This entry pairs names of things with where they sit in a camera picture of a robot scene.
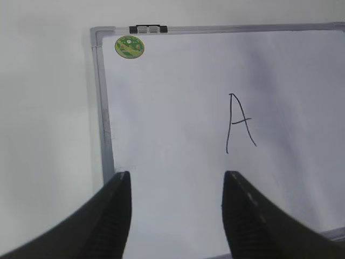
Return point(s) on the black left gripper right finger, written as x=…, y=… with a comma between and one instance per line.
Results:
x=256, y=228

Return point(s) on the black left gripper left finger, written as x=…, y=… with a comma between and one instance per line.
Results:
x=99, y=229

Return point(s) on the round green sticker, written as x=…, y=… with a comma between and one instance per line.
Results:
x=129, y=47

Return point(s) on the black and clear hanger clip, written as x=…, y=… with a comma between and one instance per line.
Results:
x=148, y=28

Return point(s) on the white board with grey frame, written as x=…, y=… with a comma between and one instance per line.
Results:
x=264, y=100

